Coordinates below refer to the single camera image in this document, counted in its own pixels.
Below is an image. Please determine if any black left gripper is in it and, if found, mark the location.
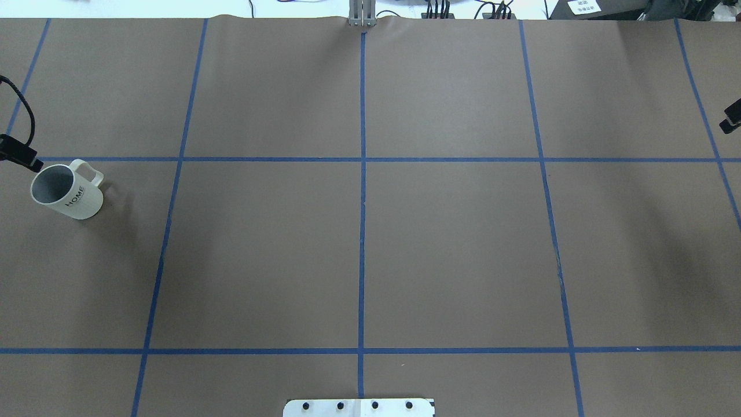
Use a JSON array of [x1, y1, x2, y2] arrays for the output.
[[1, 134, 44, 173]]

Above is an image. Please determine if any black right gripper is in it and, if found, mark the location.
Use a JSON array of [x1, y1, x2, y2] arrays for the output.
[[719, 98, 741, 134]]

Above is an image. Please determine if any white HOME mug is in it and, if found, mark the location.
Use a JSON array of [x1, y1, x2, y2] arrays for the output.
[[30, 159, 104, 221]]

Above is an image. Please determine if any aluminium frame post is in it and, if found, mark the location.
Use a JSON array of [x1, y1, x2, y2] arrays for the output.
[[347, 0, 377, 27]]

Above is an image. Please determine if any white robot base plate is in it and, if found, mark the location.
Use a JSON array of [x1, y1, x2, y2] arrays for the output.
[[282, 398, 436, 416]]

